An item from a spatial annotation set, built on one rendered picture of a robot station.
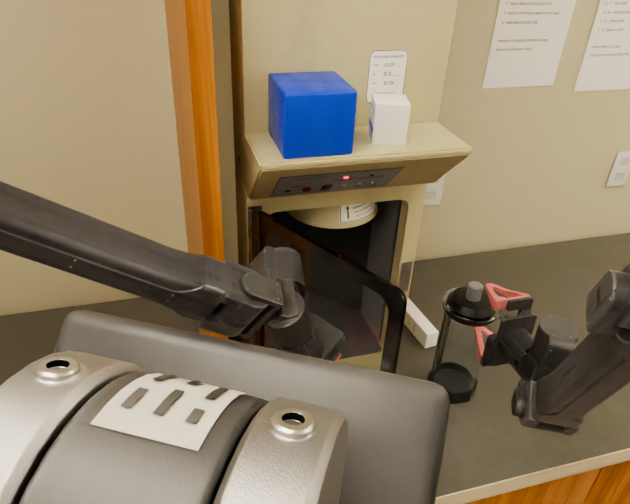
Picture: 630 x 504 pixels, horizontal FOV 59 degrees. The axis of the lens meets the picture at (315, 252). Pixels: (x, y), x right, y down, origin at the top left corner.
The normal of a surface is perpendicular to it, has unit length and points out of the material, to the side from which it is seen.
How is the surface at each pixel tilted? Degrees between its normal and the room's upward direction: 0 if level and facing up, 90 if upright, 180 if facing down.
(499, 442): 0
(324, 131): 90
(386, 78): 90
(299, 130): 90
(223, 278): 37
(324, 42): 90
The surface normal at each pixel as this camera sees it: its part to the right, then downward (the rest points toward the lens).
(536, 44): 0.28, 0.53
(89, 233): 0.60, -0.55
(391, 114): 0.02, 0.54
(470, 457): 0.04, -0.84
